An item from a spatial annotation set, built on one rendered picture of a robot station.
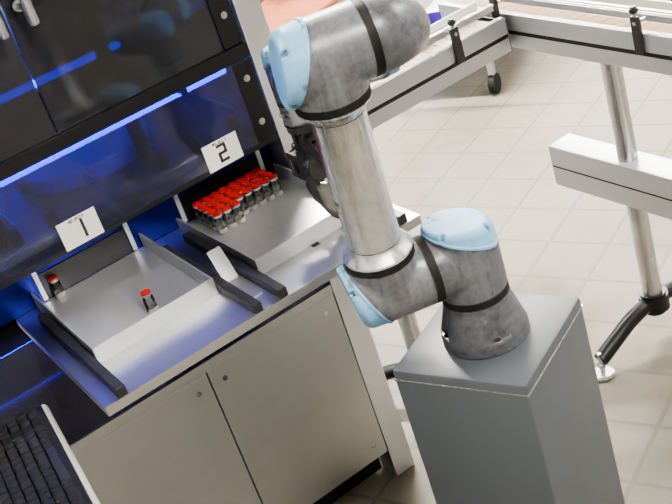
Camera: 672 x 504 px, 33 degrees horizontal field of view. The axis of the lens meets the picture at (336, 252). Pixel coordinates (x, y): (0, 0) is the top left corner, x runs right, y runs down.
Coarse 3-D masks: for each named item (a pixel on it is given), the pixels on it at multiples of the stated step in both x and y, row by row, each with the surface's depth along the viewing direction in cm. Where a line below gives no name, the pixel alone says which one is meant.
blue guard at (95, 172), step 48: (192, 96) 228; (240, 96) 234; (96, 144) 219; (144, 144) 225; (192, 144) 231; (240, 144) 237; (0, 192) 211; (48, 192) 216; (96, 192) 222; (144, 192) 228; (0, 240) 214; (48, 240) 219
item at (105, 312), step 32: (128, 256) 238; (160, 256) 232; (96, 288) 229; (128, 288) 225; (160, 288) 221; (192, 288) 217; (64, 320) 221; (96, 320) 217; (128, 320) 213; (160, 320) 207; (96, 352) 202
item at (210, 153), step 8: (224, 136) 234; (232, 136) 235; (216, 144) 233; (232, 144) 236; (208, 152) 233; (216, 152) 234; (232, 152) 236; (240, 152) 237; (208, 160) 233; (216, 160) 234; (232, 160) 237; (216, 168) 235
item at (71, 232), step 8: (80, 216) 221; (88, 216) 222; (96, 216) 223; (64, 224) 220; (72, 224) 221; (80, 224) 222; (88, 224) 223; (96, 224) 224; (64, 232) 220; (72, 232) 221; (80, 232) 222; (88, 232) 223; (96, 232) 224; (64, 240) 221; (72, 240) 222; (80, 240) 223; (88, 240) 224; (72, 248) 222
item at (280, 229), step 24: (288, 192) 242; (264, 216) 235; (288, 216) 232; (312, 216) 229; (216, 240) 224; (240, 240) 229; (264, 240) 226; (288, 240) 215; (312, 240) 218; (264, 264) 214
